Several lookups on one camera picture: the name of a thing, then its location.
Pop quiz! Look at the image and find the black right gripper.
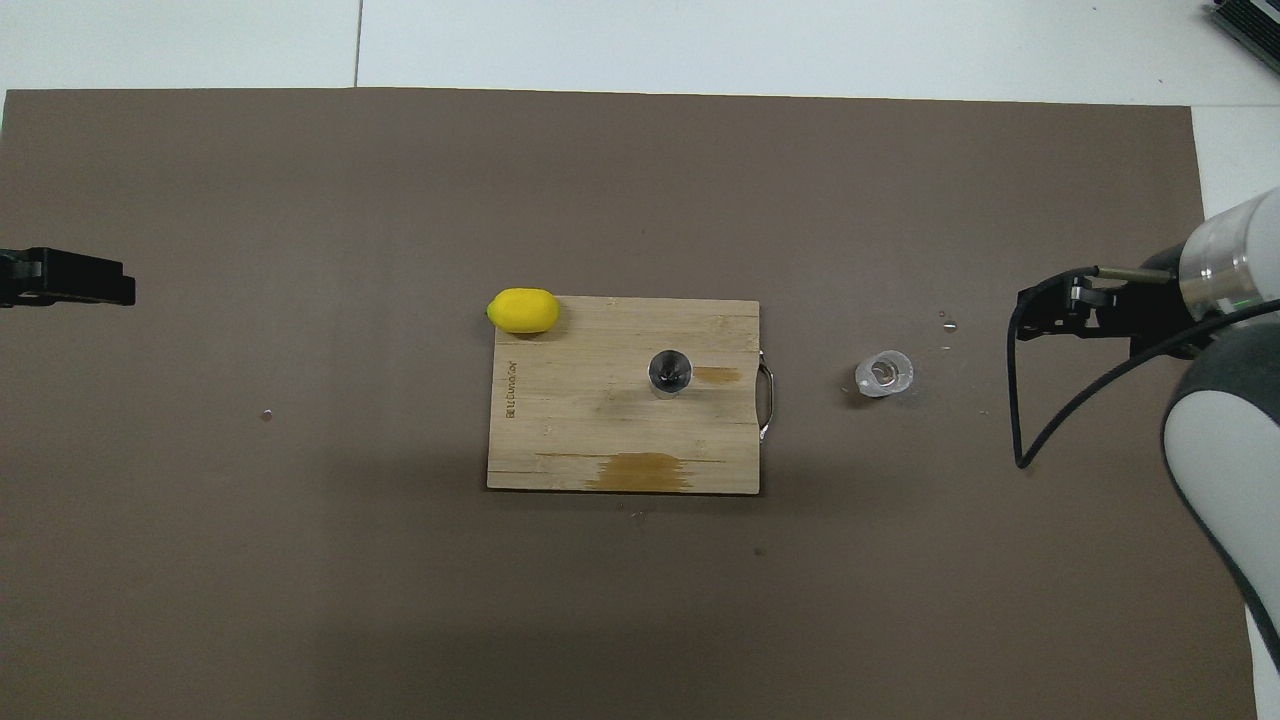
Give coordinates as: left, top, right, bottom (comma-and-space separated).
1018, 270, 1203, 360

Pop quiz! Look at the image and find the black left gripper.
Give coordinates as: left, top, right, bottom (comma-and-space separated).
0, 247, 137, 308

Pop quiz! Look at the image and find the clear glass cup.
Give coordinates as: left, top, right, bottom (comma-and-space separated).
855, 349, 915, 399

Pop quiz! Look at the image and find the metal double jigger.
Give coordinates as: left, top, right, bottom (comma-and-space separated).
647, 349, 693, 400

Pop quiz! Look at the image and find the grey laptop corner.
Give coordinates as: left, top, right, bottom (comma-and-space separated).
1205, 0, 1280, 46

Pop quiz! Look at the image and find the brown table mat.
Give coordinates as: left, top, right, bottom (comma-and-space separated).
0, 88, 1258, 720

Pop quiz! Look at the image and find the yellow lemon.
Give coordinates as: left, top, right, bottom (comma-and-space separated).
486, 288, 561, 335

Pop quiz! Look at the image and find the wooden cutting board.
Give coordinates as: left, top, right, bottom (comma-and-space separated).
487, 297, 776, 496

